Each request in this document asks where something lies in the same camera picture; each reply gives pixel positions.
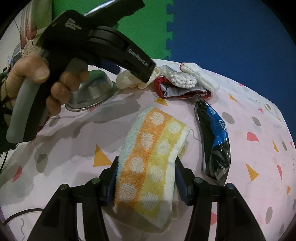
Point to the person's left forearm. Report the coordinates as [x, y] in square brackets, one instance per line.
[4, 129]

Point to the person's left hand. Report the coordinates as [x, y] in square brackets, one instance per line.
[30, 67]

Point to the steel bowl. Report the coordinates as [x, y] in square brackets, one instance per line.
[97, 88]

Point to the white knit glove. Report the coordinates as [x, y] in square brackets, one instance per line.
[208, 81]

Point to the cotton swab bag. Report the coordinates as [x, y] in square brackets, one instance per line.
[182, 80]

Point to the cream latex glove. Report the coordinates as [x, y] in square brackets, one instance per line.
[126, 80]

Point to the black and blue snack packet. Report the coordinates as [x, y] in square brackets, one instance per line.
[215, 148]

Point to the wall poster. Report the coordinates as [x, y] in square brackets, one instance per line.
[30, 30]

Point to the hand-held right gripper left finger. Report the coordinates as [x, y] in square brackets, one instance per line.
[109, 187]

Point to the blue foam mat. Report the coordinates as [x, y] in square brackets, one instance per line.
[231, 34]

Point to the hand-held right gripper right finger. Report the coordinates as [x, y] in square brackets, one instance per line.
[182, 187]

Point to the red foil packet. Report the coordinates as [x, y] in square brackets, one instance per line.
[175, 92]

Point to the orange yellow dotted towel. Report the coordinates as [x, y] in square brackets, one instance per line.
[148, 166]

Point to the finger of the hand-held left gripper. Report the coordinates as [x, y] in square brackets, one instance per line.
[109, 67]
[120, 11]

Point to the green foam mat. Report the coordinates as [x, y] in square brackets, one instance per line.
[148, 27]

